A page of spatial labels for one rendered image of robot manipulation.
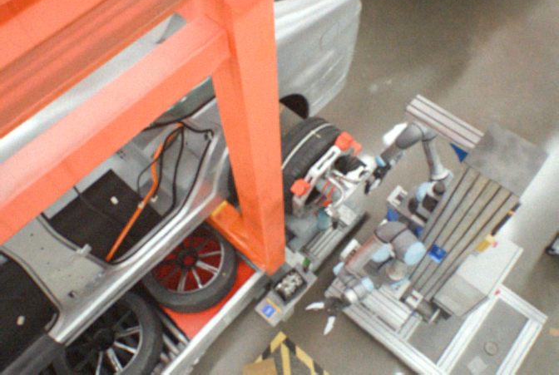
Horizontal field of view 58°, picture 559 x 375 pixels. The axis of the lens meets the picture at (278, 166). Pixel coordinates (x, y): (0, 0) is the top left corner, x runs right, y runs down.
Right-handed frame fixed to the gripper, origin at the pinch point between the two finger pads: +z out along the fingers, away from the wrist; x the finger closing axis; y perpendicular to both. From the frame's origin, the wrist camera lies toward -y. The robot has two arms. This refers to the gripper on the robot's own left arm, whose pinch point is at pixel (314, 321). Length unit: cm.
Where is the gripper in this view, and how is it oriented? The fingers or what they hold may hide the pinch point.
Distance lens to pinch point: 256.5
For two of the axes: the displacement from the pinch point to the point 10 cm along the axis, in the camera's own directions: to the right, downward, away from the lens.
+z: -8.2, 5.1, -2.6
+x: -5.6, -6.3, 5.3
